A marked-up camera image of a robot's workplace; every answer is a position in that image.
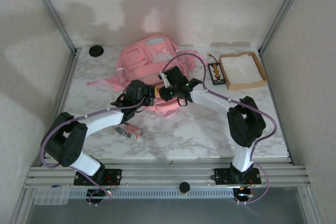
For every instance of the red striped printed pencil pouch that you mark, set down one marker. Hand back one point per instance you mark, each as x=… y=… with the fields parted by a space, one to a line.
x=130 y=130

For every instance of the pink school backpack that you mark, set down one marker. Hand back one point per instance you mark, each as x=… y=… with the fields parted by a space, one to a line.
x=136 y=56

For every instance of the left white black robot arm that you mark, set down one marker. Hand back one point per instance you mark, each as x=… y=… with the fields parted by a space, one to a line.
x=102 y=121

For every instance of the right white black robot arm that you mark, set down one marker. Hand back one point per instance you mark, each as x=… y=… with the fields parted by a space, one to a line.
x=210 y=100

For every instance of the small black printed card box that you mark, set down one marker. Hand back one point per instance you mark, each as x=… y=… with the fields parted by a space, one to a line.
x=216 y=79

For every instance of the shallow cardboard tray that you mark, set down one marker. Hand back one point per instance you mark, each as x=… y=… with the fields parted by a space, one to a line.
x=246 y=85

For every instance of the black round cap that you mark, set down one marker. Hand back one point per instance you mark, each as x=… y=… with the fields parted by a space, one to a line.
x=96 y=51

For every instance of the black round knob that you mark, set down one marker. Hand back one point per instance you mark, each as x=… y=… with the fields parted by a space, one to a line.
x=184 y=186

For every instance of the small LED circuit board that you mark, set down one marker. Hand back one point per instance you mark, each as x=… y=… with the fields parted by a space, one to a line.
x=109 y=191
x=245 y=195

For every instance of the clear plastic organizer box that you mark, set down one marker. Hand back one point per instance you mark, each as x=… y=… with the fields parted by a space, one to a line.
x=51 y=196

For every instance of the aluminium side rail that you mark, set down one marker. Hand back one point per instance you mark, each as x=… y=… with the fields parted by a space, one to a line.
x=66 y=82

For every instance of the aluminium front frame rails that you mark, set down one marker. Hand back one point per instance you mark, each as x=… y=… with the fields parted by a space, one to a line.
x=168 y=174

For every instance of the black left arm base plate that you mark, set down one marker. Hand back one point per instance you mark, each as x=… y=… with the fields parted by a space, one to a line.
x=115 y=175

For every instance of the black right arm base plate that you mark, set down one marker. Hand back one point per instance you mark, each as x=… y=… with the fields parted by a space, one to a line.
x=221 y=176

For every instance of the aluminium frame post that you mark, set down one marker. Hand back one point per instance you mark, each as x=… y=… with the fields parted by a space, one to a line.
x=58 y=20
x=282 y=11

